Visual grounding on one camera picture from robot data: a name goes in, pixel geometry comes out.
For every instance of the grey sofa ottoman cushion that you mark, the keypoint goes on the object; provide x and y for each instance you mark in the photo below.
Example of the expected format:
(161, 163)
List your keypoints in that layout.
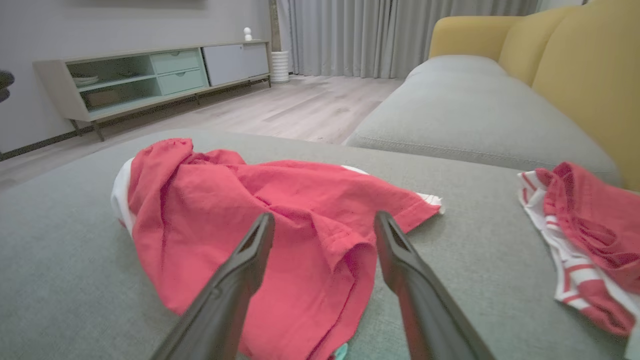
(50, 250)

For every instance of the small white figurine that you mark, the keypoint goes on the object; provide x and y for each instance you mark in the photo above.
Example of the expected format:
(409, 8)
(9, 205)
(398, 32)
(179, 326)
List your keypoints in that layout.
(247, 34)

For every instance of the grey cabinet door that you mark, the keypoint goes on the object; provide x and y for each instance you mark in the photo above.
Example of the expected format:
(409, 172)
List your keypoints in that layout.
(235, 62)

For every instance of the yellow sofa armrest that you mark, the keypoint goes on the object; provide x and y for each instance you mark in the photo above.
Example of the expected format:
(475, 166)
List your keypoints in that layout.
(465, 37)

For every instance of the yellow sofa back cushion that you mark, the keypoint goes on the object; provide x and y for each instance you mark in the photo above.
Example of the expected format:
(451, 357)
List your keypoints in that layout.
(540, 45)
(595, 85)

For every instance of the dark round object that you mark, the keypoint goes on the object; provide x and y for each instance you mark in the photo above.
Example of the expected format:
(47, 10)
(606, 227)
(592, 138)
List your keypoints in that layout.
(5, 85)

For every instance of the red and white basketball jersey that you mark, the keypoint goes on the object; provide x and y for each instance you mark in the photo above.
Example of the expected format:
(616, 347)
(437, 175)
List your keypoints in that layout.
(300, 200)

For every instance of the white ribbed floor vase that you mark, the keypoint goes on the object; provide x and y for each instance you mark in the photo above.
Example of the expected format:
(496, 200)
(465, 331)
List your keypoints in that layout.
(280, 67)

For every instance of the box in cabinet shelf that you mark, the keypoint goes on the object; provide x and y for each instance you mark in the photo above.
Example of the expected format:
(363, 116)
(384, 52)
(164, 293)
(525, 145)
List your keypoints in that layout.
(102, 98)

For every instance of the mint cabinet drawer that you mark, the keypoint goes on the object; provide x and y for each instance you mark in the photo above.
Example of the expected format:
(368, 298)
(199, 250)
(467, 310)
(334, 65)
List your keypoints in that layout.
(175, 61)
(181, 81)

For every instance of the stacked bowls in cabinet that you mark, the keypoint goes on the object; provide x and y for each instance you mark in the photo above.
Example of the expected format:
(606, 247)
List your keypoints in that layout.
(86, 80)

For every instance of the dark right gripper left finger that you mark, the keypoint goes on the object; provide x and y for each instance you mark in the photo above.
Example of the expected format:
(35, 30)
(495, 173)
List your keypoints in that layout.
(225, 300)

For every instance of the grey sofa seat cushion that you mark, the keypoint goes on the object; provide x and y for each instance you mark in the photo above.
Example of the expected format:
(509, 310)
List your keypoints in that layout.
(475, 115)

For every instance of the red garment with striped trim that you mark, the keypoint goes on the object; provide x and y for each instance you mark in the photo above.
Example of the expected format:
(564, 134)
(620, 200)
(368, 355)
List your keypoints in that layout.
(590, 225)

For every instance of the grey curtain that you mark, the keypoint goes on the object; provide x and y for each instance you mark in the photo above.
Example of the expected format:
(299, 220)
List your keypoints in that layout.
(375, 35)

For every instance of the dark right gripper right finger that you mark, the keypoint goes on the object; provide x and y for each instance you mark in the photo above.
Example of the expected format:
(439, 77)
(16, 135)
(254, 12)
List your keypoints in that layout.
(425, 310)

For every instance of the beige TV cabinet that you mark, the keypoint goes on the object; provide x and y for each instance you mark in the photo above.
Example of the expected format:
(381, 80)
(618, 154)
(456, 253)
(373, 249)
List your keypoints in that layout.
(55, 85)

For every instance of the brown pole in vase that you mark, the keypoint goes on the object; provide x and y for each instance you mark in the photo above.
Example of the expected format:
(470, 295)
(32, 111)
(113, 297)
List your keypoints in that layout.
(274, 25)

